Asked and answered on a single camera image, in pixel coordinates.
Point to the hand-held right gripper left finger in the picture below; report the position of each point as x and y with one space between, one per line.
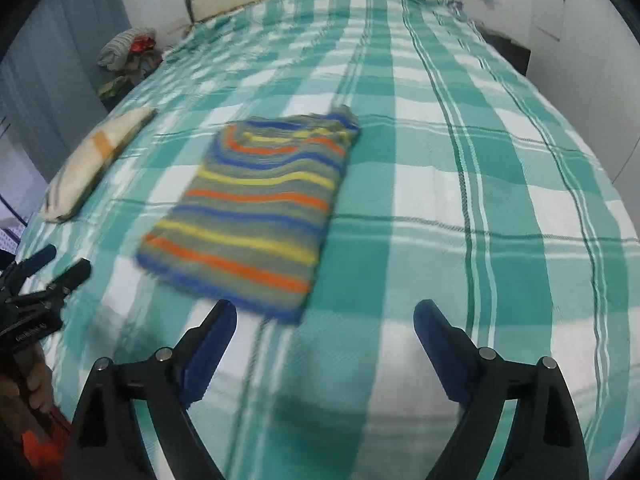
207 360

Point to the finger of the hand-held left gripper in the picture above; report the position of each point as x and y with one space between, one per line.
40 257
70 275

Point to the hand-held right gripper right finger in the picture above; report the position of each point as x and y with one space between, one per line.
440 355

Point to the striped knitted sweater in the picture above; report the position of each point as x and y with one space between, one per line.
260 210

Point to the pile of dark clothes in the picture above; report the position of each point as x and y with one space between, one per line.
125 82

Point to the person's left hand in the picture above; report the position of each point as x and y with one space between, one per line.
37 385

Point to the striped beige pillow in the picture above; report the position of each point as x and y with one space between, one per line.
90 160

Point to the orange fleece clothing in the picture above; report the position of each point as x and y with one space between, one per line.
40 450

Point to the green white plaid blanket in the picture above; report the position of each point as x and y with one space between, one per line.
450 210

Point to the grey blue curtain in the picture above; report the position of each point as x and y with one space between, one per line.
60 60

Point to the grey knitted garment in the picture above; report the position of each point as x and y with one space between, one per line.
120 47

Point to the red garment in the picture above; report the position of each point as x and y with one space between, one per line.
144 44

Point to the white wardrobe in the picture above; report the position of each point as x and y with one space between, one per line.
590 60

